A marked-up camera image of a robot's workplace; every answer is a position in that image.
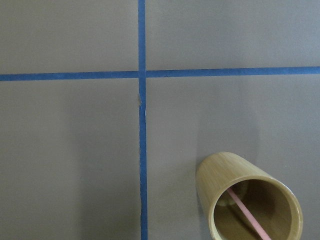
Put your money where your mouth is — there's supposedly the pink chopstick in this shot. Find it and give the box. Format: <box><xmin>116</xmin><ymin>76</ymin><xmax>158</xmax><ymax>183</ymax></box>
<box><xmin>226</xmin><ymin>187</ymin><xmax>271</xmax><ymax>240</ymax></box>

